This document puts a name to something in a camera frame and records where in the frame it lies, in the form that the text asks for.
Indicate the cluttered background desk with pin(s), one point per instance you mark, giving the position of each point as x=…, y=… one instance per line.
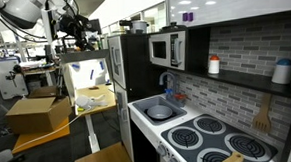
x=38, y=72

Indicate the wooden slotted fork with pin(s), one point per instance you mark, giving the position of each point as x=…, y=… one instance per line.
x=262, y=120

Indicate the small yellow-green object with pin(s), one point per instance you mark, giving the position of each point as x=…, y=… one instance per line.
x=81, y=109

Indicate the white toy fridge freezer door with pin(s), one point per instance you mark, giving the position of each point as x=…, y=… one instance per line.
x=117, y=75

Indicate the blue-grey toy faucet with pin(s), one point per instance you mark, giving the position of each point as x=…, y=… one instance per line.
x=174, y=84

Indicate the whiteboard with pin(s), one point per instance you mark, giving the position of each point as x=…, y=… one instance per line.
x=248, y=2

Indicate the black computer monitor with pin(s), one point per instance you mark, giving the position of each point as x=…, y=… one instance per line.
x=96, y=24

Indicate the light wooden desk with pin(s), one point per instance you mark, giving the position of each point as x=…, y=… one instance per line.
x=109, y=99

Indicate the purple whiteboard magnet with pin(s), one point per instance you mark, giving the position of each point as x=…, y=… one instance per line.
x=190, y=16
x=185, y=17

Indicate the small flat cardboard box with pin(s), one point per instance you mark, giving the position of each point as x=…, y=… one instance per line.
x=44, y=92

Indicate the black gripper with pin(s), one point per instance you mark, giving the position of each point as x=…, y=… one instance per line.
x=75, y=25

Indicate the orange floor board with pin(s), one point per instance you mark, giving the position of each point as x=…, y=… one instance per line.
x=38, y=140

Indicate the small dark blue object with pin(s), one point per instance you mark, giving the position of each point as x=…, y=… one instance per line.
x=108, y=83

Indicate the black four-burner stovetop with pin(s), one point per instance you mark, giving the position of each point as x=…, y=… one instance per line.
x=219, y=142

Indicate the black pan lid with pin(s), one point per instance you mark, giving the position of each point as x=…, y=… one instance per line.
x=172, y=27

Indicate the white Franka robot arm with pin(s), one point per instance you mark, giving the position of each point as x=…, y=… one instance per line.
x=21, y=10

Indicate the white plastic object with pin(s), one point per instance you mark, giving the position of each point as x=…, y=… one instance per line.
x=90, y=102

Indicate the small brown object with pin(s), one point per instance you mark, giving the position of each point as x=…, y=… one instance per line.
x=94, y=88

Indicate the silver toy microwave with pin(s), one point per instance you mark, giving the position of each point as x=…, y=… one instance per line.
x=158, y=65

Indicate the white open box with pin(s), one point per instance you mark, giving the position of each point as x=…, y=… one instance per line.
x=83, y=76

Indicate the blue tape strip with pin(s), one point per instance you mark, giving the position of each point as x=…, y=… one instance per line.
x=75, y=66
x=101, y=65
x=92, y=74

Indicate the large open cardboard box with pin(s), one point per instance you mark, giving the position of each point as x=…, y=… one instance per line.
x=37, y=113

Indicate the grey sink basin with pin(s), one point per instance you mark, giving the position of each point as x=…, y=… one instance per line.
x=142, y=108

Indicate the white shaker with blue cap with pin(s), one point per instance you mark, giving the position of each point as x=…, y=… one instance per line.
x=282, y=73

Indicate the grey metal bowl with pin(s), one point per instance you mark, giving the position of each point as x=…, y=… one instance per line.
x=159, y=112

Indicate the black white toy kitchen unit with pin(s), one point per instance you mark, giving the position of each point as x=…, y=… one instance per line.
x=138, y=64

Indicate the white shaker with orange cap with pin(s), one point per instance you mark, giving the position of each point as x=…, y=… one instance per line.
x=214, y=66

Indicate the wooden spatula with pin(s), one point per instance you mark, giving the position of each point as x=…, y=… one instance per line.
x=228, y=160

